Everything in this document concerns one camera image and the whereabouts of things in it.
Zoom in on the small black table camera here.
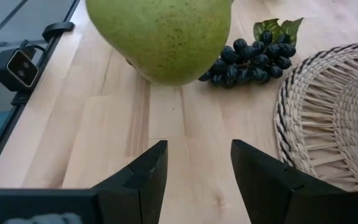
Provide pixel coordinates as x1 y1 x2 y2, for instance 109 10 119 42
0 46 40 93

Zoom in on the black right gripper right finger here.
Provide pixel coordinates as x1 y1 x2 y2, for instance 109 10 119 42
230 138 358 224

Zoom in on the black aluminium table frame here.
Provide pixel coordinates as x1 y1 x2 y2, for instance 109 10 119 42
0 0 81 189

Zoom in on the large speckled green pear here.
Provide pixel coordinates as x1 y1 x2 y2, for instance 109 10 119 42
85 0 233 87

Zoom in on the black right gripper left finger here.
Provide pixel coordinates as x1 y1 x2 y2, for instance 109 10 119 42
0 139 169 224

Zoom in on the black cable clip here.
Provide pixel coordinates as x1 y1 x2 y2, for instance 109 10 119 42
42 21 75 43

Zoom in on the black grape bunch with leaves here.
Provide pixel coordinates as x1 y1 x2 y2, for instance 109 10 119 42
198 17 305 90

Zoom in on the woven wicker basket with handles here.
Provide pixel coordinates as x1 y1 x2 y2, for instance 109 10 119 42
273 25 358 192

